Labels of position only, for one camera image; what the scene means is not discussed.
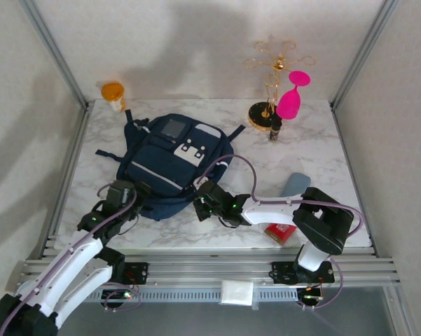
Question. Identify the navy blue backpack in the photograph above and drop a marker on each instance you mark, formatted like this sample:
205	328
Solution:
161	164

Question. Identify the grey-blue fabric pencil case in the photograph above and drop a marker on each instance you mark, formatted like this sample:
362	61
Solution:
296	182

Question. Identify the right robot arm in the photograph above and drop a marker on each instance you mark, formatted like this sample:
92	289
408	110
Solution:
269	213

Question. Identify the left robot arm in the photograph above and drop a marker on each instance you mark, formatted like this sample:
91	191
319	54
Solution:
66	273

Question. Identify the red box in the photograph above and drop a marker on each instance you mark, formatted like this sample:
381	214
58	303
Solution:
280	232

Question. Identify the white plastic packet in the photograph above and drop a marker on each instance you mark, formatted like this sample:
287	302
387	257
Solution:
236	292

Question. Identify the small dark bottle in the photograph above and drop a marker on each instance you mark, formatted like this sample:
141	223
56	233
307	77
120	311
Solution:
275	131

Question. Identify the jar with orange lid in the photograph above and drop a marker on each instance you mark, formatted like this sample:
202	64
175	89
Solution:
112	91

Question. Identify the pink wine glass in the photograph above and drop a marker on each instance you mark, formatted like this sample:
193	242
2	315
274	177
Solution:
289	101

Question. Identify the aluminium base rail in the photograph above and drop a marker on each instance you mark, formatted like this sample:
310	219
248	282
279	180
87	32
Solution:
210	269

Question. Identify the aluminium frame post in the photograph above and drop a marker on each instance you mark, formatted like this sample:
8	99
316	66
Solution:
52	52
364	52

